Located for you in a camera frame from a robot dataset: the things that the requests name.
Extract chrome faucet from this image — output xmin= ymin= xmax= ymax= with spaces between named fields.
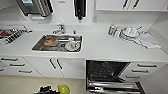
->
xmin=52 ymin=22 xmax=67 ymax=36

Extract dish drying rack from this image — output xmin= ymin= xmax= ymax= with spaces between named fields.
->
xmin=0 ymin=25 xmax=33 ymax=45

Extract small clear bottle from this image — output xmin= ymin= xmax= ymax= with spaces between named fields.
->
xmin=114 ymin=27 xmax=120 ymax=38

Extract stainless steel sink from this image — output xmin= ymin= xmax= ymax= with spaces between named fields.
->
xmin=31 ymin=33 xmax=84 ymax=54

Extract black soap dispenser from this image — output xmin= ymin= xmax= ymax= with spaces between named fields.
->
xmin=73 ymin=0 xmax=87 ymax=22

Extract white wall outlet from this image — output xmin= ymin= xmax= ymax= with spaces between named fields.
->
xmin=92 ymin=14 xmax=99 ymax=24

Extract orange bowl in sink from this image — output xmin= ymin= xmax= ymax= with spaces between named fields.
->
xmin=43 ymin=37 xmax=58 ymax=47

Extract white dish cloth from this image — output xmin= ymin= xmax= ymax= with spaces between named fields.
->
xmin=139 ymin=32 xmax=163 ymax=51

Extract white stacked dishes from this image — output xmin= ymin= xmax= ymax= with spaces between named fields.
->
xmin=118 ymin=25 xmax=143 ymax=43

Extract white wall cabinet black handles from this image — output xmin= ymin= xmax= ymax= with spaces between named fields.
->
xmin=94 ymin=0 xmax=168 ymax=13

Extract small yellow bowl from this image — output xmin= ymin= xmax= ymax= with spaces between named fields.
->
xmin=56 ymin=83 xmax=71 ymax=94

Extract stainless steel dishwasher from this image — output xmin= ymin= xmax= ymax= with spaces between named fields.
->
xmin=84 ymin=59 xmax=146 ymax=94

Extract white drawer unit wide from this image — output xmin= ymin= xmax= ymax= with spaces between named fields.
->
xmin=0 ymin=56 xmax=43 ymax=79

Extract blue white soap bottle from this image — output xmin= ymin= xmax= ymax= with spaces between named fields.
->
xmin=107 ymin=23 xmax=116 ymax=36

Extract small wall label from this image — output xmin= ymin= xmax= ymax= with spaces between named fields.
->
xmin=58 ymin=0 xmax=66 ymax=4

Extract grey paper towel dispenser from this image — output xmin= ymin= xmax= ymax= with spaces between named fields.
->
xmin=14 ymin=0 xmax=54 ymax=18

